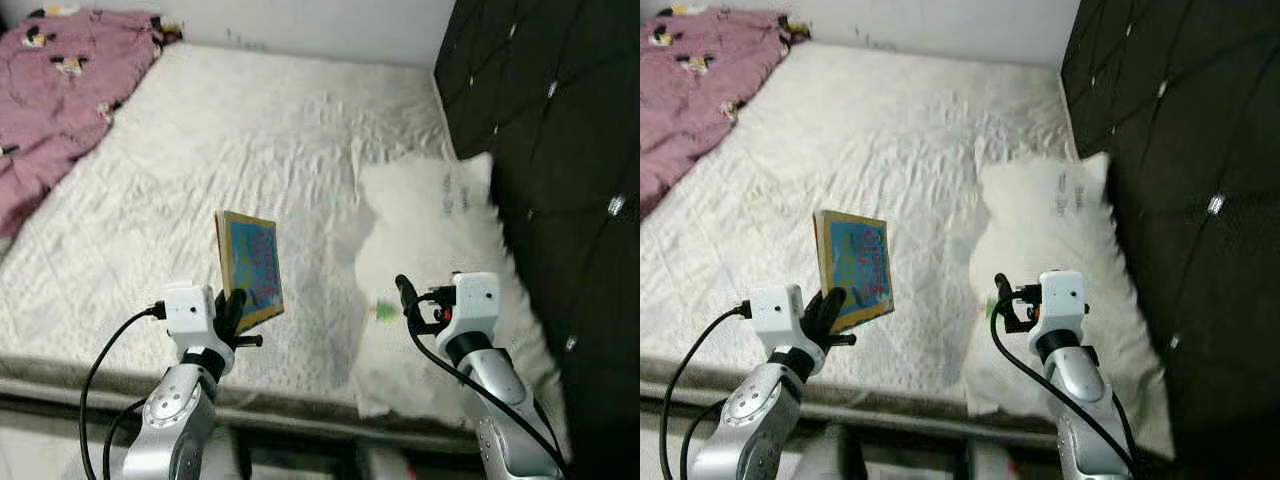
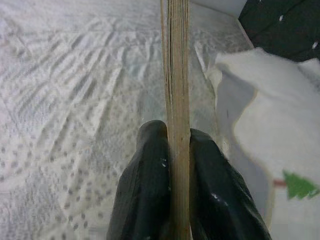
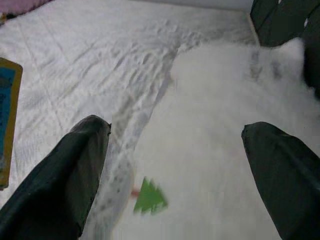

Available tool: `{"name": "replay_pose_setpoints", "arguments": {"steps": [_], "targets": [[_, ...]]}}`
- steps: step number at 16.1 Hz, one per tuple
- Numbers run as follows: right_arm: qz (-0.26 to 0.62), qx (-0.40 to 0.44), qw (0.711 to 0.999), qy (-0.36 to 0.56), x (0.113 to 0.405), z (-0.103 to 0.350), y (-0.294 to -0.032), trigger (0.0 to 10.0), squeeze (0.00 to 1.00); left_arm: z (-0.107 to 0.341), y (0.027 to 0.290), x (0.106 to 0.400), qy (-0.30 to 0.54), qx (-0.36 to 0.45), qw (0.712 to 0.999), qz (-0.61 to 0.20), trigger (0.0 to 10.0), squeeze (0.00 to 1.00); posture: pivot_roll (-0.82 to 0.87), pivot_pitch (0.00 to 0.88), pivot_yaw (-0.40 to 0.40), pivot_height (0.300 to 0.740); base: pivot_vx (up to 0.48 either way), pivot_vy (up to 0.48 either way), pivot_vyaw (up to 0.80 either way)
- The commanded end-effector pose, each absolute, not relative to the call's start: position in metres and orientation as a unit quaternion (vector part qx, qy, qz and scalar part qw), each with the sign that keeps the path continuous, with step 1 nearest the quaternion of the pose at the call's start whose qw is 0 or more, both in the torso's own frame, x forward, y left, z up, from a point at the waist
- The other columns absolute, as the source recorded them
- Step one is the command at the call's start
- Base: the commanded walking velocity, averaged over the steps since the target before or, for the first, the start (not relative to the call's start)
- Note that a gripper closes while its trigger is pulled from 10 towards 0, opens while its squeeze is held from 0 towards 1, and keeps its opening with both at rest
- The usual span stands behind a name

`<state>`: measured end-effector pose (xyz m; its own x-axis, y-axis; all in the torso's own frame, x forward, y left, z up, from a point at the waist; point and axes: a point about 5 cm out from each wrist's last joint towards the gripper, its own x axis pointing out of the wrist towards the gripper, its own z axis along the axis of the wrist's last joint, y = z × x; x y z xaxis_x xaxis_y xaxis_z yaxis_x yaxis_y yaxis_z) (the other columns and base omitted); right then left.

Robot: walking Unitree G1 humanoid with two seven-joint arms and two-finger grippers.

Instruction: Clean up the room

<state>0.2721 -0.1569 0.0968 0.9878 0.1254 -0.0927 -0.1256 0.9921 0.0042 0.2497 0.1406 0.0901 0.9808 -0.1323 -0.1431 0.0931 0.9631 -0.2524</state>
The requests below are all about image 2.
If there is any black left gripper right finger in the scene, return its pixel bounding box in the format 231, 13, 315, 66
188, 128, 273, 240

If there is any grey quilted mattress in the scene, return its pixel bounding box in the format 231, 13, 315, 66
0, 0, 253, 240

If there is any yellow blue children's book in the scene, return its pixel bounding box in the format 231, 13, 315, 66
159, 0, 192, 240

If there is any black tufted headboard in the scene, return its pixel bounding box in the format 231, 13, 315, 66
238, 0, 320, 62

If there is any white pillow green tree print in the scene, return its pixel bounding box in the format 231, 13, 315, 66
207, 47, 320, 240

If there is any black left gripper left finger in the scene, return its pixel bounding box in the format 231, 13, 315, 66
106, 119, 174, 240

